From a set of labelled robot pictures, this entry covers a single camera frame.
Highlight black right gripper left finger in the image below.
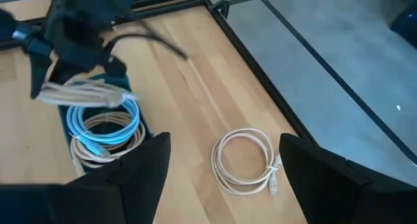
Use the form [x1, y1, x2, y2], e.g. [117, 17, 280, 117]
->
[66, 132, 172, 224]

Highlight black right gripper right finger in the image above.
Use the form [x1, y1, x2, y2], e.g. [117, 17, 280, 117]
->
[279, 133, 372, 224]

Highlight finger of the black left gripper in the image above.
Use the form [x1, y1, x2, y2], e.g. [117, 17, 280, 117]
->
[104, 56, 128, 77]
[30, 54, 53, 100]

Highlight beige ethernet cable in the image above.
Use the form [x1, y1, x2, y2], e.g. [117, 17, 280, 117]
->
[35, 77, 140, 109]
[210, 128, 283, 197]
[69, 110, 147, 178]

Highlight light blue ethernet cable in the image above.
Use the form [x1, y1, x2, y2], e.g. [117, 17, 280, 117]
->
[66, 98, 141, 157]

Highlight teal plastic bin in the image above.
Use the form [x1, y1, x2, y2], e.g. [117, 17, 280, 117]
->
[57, 72, 154, 173]

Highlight dark blue rounded object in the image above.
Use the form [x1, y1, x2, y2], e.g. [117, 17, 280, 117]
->
[389, 2, 417, 49]

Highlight black left wrist camera cable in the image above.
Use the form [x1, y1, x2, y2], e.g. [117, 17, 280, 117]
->
[104, 20, 189, 61]

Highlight black aluminium rig frame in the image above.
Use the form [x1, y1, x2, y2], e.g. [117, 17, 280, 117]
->
[0, 0, 417, 168]

